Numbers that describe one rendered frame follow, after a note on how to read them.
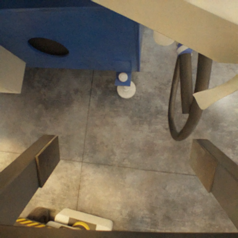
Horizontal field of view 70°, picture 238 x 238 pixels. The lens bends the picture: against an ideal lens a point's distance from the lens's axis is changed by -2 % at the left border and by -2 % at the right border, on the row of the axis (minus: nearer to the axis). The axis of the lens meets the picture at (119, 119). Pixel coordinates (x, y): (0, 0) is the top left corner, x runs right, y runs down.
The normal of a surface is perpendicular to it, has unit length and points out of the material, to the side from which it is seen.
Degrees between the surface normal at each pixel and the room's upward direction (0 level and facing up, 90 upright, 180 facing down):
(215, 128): 0
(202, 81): 44
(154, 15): 90
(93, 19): 90
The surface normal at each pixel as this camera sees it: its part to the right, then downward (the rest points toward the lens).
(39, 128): -0.12, -0.13
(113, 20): -0.10, 0.99
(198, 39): -0.53, 0.85
